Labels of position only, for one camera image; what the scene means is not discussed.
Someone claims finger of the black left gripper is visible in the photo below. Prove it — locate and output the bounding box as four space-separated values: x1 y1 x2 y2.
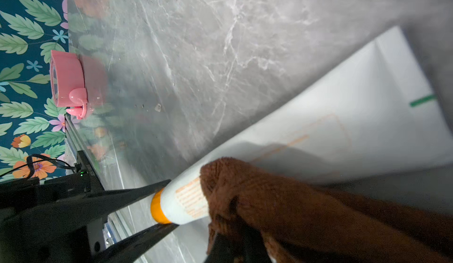
10 180 170 242
91 224 179 263

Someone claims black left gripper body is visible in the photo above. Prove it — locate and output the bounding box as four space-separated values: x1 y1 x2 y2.
1 173 106 263

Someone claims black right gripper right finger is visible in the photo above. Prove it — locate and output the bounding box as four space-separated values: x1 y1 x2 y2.
243 227 272 263

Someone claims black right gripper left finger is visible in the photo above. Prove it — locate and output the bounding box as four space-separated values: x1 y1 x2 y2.
204 233 243 263

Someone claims brown cloth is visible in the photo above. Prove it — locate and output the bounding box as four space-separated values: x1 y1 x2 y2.
200 158 453 263

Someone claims white tube orange cap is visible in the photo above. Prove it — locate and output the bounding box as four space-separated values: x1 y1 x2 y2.
151 26 453 225

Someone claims pink round object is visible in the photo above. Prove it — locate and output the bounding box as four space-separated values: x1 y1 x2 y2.
50 50 107 120

